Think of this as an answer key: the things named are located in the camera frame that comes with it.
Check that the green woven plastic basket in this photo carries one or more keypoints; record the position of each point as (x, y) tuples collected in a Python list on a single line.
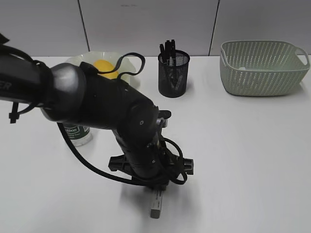
[(262, 68)]

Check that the grey eraser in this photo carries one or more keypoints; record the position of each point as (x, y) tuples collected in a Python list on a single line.
[(178, 82), (156, 203)]

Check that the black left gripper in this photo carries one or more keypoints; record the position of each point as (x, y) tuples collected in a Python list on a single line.
[(159, 172)]

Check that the black marker pen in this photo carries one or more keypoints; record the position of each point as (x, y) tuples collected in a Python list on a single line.
[(167, 51), (163, 54), (173, 53)]

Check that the yellow mango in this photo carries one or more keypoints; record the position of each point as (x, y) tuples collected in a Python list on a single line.
[(105, 66)]

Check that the pale green wavy plate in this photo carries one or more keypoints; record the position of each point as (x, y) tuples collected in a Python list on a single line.
[(92, 56)]

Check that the black mesh pen holder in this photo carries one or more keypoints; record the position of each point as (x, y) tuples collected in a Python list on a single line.
[(167, 73)]

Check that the clear water bottle green label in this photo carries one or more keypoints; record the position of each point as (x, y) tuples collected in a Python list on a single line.
[(79, 135)]

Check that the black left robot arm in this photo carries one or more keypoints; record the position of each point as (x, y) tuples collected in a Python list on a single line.
[(82, 95)]

